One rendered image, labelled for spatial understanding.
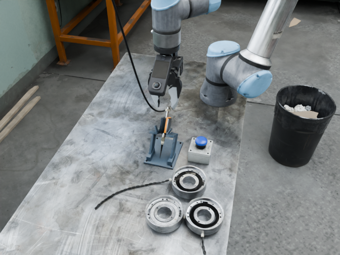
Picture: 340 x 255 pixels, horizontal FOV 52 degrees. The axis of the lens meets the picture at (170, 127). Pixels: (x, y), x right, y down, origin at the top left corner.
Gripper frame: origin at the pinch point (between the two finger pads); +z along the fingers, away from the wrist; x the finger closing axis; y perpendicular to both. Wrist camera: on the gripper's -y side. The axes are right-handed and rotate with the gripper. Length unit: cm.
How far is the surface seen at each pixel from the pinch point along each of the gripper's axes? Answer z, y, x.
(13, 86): 89, 99, 154
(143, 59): 18, 54, 27
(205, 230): 14.4, -29.7, -19.9
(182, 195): 15.6, -19.4, -11.2
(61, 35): 72, 157, 141
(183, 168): 14.9, -10.1, -9.0
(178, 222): 14.3, -29.3, -12.7
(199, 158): 15.7, -3.5, -12.6
